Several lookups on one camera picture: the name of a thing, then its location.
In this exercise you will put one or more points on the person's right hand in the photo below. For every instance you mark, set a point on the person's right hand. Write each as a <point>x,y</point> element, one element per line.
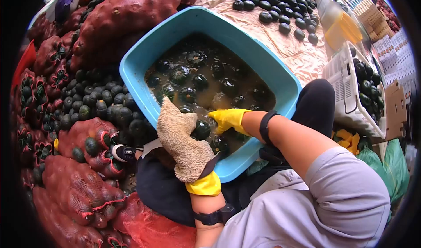
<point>233,118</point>

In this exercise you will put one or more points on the person's left hand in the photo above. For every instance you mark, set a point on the person's left hand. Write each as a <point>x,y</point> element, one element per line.
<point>187,152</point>

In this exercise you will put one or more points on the person's right fingers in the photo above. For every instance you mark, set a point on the person's right fingers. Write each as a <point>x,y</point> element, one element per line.
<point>221,118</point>

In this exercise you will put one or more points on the person's left fingers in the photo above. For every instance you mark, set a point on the person's left fingers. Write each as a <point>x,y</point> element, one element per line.
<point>172,123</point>

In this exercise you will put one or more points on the dark green round squash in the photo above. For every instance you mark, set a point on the dark green round squash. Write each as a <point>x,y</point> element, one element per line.
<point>202,130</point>

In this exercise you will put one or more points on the black wrist band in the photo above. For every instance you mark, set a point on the black wrist band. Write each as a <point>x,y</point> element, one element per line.
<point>264,127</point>
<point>210,217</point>

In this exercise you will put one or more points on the batch of wet soaking squashes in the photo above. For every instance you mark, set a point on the batch of wet soaking squashes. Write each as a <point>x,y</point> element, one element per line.
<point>197,80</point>

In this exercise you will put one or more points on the pile of loose dry squashes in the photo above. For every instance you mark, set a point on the pile of loose dry squashes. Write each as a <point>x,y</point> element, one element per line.
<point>102,100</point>

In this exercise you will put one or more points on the blue plastic tub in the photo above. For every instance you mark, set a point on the blue plastic tub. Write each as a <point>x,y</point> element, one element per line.
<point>184,31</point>

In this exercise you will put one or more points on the pale pink plastic sheet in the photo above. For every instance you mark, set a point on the pale pink plastic sheet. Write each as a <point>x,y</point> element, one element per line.
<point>289,50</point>

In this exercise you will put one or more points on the empty red net bag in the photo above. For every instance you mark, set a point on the empty red net bag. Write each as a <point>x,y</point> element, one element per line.
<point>154,228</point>

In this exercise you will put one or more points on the heap of red net sacks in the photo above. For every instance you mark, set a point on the heap of red net sacks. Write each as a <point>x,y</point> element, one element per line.
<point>125,14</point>

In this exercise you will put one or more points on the white plastic crate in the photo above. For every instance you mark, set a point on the white plastic crate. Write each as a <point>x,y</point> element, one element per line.
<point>342,93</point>

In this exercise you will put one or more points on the spread of washed squashes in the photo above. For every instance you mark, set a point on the spread of washed squashes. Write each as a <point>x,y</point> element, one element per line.
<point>279,4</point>

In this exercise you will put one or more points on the orange cut squash pieces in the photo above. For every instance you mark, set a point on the orange cut squash pieces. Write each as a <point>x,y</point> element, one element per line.
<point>348,141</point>

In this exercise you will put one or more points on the person's body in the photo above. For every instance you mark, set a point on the person's body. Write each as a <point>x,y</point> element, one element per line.
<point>312,211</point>

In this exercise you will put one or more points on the translucent yellow plastic container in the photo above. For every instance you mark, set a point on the translucent yellow plastic container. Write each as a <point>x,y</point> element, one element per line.
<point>338,27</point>

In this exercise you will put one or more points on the load of crated squashes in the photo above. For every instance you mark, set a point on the load of crated squashes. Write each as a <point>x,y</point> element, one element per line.
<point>366,86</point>

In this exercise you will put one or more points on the red plastic scoop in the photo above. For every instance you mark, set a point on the red plastic scoop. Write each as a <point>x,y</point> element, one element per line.
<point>26,60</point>

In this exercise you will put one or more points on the brown cardboard box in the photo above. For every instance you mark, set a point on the brown cardboard box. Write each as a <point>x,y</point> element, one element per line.
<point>394,113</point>

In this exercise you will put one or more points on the green plastic bag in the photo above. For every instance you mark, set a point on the green plastic bag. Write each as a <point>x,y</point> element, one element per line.
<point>391,169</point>

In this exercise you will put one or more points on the stack of printed cartons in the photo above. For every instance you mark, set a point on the stack of printed cartons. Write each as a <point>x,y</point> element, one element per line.
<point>391,57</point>

